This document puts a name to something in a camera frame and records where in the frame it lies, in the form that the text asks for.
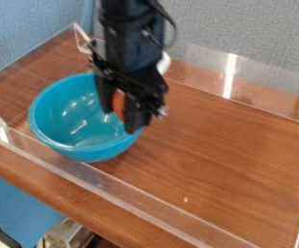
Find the clear acrylic barrier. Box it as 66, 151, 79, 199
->
0, 117, 258, 248
166, 43, 299, 122

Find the clear acrylic corner bracket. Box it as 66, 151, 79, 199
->
73, 22, 106, 55

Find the black cable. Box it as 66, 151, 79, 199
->
143, 0, 179, 49

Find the clear acrylic back barrier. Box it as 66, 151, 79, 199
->
166, 43, 299, 122

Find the brown and white toy mushroom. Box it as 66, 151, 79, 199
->
113, 52, 171, 120

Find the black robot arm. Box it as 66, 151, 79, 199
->
90, 0, 170, 134

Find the blue bowl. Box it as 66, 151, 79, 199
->
27, 73, 143, 163

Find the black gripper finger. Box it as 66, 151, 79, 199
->
94, 72, 118, 114
123, 90, 167, 136

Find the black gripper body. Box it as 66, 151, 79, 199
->
89, 15, 171, 105

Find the white box under table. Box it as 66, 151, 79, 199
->
35, 218, 95, 248

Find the clear acrylic front barrier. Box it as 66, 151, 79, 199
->
0, 117, 258, 248

